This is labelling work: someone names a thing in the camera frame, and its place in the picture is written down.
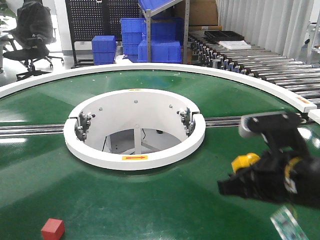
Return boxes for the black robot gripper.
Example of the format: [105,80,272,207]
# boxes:
[217,151,320,208]

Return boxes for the yellow two-stud toy brick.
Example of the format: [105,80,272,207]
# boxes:
[231,152,261,173]

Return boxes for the steel roller conveyor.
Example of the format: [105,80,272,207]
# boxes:
[188,31,320,107]

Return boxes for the white flat sheet stack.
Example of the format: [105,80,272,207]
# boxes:
[218,40,252,50]

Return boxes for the black compartment tray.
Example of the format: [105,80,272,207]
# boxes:
[204,30,245,42]

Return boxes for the large blue crate under shelf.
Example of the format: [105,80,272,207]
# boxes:
[137,40,182,64]

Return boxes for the brown cardboard box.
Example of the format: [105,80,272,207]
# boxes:
[188,0,222,31]

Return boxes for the grey metal shelf rack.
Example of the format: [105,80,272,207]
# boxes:
[137,0,191,64]

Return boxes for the tall blue crate stack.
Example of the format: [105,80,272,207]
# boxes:
[120,18,145,55]

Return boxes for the small blue stacked crates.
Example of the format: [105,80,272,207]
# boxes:
[91,35,117,65]

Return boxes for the red wooden cube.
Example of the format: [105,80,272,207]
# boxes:
[41,218,65,240]

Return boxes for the black perforated pegboard panel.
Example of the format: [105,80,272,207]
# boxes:
[65,0,140,68]

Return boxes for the black office chair with jacket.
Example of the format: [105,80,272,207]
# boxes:
[3,0,56,81]

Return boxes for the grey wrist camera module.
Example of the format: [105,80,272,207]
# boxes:
[238,111,304,138]

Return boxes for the white inner ring guard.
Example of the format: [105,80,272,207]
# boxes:
[63,88,206,171]

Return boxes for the white outer curved rail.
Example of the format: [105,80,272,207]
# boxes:
[0,63,318,113]

